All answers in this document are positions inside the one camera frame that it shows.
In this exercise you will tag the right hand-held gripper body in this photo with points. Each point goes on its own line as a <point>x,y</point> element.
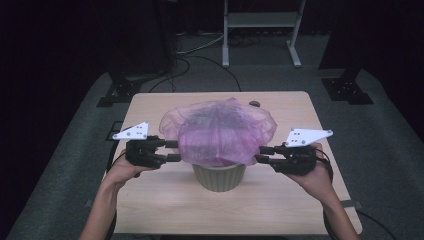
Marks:
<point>296,160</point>

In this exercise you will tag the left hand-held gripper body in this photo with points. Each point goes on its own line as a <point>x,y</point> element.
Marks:
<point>141,153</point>

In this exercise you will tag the pink plastic bag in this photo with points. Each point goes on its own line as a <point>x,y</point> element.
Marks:
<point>216,133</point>

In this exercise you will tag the green plastic bin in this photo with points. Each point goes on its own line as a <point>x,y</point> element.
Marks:
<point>218,178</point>

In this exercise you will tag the person's left hand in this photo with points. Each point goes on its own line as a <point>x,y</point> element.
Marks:
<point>121,175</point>

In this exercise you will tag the person's right hand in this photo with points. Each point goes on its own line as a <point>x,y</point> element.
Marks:
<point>313,185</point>

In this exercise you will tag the black stand with base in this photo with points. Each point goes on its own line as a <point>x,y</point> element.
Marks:
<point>348,90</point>
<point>120,91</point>

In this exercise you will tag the white metal stand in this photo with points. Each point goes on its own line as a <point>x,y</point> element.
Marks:
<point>263,19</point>

